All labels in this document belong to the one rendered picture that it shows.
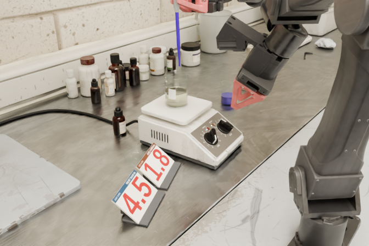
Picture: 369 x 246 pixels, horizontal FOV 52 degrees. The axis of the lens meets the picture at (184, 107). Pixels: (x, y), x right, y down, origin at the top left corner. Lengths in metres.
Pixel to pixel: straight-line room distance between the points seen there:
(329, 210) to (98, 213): 0.37
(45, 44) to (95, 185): 0.54
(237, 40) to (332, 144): 0.29
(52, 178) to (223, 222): 0.33
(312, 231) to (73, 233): 0.36
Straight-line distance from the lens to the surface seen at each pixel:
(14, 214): 0.71
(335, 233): 0.59
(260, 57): 0.69
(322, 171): 0.53
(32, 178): 0.79
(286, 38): 0.67
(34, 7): 1.13
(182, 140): 0.78
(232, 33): 0.70
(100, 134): 0.92
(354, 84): 0.45
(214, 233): 0.64
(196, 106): 0.83
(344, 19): 0.42
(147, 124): 0.82
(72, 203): 0.72
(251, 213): 0.68
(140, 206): 0.67
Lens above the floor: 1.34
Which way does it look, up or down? 25 degrees down
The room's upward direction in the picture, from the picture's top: straight up
